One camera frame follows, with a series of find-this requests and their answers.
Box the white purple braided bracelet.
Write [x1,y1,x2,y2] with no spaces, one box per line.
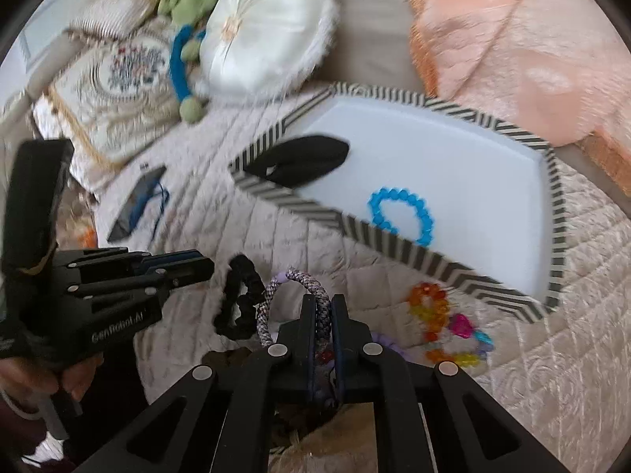
[254,267,333,350]

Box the black scrunchie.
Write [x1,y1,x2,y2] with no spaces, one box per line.
[213,254,265,341]

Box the orange yellow transparent bead bracelet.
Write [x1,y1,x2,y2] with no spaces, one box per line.
[406,282,495,369]

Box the person's left hand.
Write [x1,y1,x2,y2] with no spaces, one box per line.
[1,354,104,407]

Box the black hair clip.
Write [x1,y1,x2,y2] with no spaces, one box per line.
[244,134,350,188]

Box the embroidered square cream pillow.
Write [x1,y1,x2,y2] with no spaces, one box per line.
[33,19,180,194]

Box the black white striped tray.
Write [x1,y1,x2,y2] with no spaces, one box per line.
[230,82,567,324]

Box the cream bolster pillow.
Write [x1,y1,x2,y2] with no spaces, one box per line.
[69,0,158,39]

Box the round white satin pillow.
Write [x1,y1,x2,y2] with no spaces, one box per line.
[199,0,339,104]

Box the green blue plush toy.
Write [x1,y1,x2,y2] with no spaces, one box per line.
[158,0,218,124]

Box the peach fringed blanket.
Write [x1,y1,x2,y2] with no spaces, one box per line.
[407,0,630,192]

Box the dark phone with blue cord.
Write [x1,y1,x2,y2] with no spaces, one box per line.
[108,166,170,244]

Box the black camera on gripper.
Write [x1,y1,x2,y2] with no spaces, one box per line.
[1,139,74,277]

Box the blue bead bracelet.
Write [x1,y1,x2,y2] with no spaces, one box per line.
[367,186,437,248]

